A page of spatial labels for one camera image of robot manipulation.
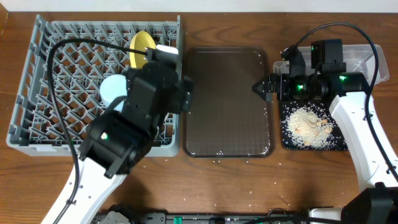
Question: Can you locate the yellow plate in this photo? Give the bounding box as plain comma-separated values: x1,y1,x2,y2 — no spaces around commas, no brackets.
129,30,156,68

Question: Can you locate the light blue bowl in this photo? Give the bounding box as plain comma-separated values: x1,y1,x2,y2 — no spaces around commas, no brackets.
99,74,127,108

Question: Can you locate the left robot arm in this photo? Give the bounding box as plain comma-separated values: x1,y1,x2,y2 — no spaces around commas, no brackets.
43,61,193,223

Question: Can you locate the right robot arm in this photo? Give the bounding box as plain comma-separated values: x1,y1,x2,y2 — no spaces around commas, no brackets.
252,39,397,223

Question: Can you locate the grey plastic dishwasher rack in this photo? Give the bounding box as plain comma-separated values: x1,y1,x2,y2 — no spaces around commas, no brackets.
6,16,183,156

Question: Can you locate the dark brown serving tray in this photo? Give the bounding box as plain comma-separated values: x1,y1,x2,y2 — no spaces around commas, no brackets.
183,47,275,158

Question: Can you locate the pile of rice scraps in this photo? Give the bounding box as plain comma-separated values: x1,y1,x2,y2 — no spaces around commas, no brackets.
284,108,334,149

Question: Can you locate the black rectangular tray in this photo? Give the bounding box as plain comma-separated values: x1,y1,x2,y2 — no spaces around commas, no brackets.
279,101,348,151

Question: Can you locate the clear plastic bin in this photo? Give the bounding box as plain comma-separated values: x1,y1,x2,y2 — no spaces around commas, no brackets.
272,44,390,85

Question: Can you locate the right black cable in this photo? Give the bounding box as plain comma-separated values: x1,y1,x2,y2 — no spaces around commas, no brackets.
290,22,398,184

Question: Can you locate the black cable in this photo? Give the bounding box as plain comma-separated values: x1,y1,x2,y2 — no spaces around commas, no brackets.
290,22,398,184
46,37,149,224

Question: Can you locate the left black cable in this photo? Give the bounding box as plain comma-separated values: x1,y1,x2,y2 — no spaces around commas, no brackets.
46,37,149,224

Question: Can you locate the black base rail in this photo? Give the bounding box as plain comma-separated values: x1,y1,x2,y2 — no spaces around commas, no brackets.
91,204,342,224

